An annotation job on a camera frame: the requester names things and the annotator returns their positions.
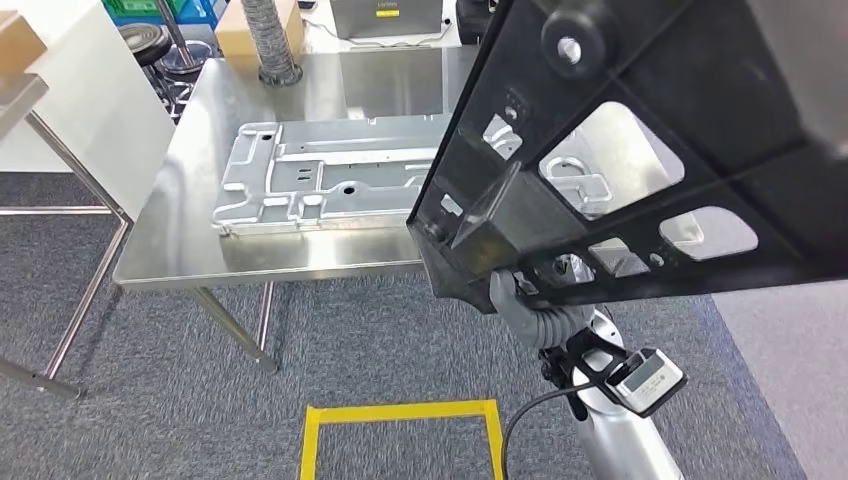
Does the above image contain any grey metal device box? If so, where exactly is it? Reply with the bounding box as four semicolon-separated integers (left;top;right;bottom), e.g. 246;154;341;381
329;0;445;40

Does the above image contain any cardboard box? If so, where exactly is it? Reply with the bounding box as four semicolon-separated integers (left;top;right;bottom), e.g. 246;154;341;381
213;0;306;60
0;9;49;75

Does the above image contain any chrome ring stool base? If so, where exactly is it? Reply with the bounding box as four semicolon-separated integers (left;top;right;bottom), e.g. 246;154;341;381
158;39;215;77

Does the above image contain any stainless steel workbench table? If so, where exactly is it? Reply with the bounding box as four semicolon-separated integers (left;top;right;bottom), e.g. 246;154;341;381
112;42;760;376

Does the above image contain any black plastic frame part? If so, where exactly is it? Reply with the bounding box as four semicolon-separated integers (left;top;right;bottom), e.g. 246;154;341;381
405;0;848;316

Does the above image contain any grey metal fixture plate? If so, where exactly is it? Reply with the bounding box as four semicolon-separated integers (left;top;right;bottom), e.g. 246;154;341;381
211;112;617;238

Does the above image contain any thin white cable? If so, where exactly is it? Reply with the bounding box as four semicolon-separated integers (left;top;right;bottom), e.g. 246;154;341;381
301;16;462;51

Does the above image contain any white panel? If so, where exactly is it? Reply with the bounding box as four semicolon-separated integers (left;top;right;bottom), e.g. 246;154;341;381
0;0;178;221

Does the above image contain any blue plastic crate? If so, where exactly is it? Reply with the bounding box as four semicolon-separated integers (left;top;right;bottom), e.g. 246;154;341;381
177;0;230;26

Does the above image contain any stainless steel table with crossbars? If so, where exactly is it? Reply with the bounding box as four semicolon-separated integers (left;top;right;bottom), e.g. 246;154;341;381
0;72;134;402

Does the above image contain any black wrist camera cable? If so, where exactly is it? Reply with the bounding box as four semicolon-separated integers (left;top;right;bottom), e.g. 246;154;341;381
500;387;611;480

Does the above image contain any chrome pole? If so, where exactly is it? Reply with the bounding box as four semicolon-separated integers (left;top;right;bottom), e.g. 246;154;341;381
153;0;200;68

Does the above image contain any black bag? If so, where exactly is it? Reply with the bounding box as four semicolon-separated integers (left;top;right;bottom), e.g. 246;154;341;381
455;0;506;46

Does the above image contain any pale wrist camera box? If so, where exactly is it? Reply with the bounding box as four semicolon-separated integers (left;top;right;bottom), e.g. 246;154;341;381
606;349;688;419

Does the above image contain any green plastic crate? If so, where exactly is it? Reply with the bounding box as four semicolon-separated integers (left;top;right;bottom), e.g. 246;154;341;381
100;0;183;19

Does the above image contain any grey corrugated flexible hose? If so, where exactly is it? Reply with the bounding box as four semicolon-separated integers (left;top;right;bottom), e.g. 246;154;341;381
239;0;305;87

